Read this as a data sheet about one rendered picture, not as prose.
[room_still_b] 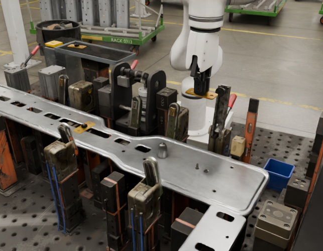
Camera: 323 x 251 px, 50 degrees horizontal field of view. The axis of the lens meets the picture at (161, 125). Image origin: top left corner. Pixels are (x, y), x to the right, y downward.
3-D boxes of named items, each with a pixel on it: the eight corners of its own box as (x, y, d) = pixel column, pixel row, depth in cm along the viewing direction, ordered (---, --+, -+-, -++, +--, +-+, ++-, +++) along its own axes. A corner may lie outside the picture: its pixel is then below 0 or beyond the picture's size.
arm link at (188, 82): (180, 86, 166) (180, 39, 153) (219, 86, 165) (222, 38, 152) (180, 99, 156) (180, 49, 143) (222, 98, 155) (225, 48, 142)
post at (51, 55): (56, 126, 188) (43, 47, 166) (66, 120, 194) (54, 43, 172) (66, 129, 185) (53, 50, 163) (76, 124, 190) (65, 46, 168)
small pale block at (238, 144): (221, 224, 125) (231, 140, 107) (225, 218, 128) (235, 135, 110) (230, 228, 124) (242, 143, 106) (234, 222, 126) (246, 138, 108)
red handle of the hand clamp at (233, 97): (210, 129, 112) (228, 91, 118) (211, 132, 114) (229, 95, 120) (222, 133, 110) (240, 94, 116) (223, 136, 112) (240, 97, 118)
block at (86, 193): (79, 194, 139) (69, 134, 125) (100, 178, 149) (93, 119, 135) (89, 199, 137) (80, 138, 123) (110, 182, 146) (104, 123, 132)
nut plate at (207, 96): (184, 93, 94) (184, 88, 93) (190, 88, 96) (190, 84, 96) (212, 100, 90) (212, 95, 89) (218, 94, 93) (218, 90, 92)
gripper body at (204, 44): (200, 17, 89) (198, 59, 95) (181, 25, 82) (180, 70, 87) (228, 21, 86) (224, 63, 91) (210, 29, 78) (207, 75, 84)
